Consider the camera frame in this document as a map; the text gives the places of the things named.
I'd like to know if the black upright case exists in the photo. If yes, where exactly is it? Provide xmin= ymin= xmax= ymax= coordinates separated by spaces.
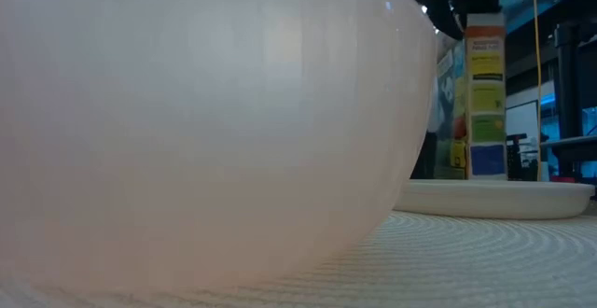
xmin=410 ymin=132 xmax=438 ymax=181

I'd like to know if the black vertical pillar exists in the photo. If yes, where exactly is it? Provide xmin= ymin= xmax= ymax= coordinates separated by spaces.
xmin=553 ymin=21 xmax=583 ymax=178

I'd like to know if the black perforated rack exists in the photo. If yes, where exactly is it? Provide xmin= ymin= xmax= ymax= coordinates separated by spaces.
xmin=507 ymin=133 xmax=542 ymax=182

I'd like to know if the grey shelf board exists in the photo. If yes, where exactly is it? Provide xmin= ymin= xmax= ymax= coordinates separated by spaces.
xmin=540 ymin=134 xmax=597 ymax=149

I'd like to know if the white round plate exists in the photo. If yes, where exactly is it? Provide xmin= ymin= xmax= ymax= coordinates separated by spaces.
xmin=394 ymin=178 xmax=596 ymax=220

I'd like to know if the white round woven placemat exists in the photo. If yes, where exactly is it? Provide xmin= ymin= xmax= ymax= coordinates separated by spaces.
xmin=0 ymin=210 xmax=597 ymax=308

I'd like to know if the translucent pink plastic bowl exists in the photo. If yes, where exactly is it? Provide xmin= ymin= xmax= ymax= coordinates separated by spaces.
xmin=0 ymin=0 xmax=438 ymax=295

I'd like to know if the yellow extension cable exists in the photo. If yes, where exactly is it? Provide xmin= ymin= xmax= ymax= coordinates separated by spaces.
xmin=532 ymin=0 xmax=544 ymax=182

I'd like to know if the whiteboard with black frame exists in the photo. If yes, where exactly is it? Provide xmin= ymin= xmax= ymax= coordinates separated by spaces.
xmin=506 ymin=100 xmax=541 ymax=136

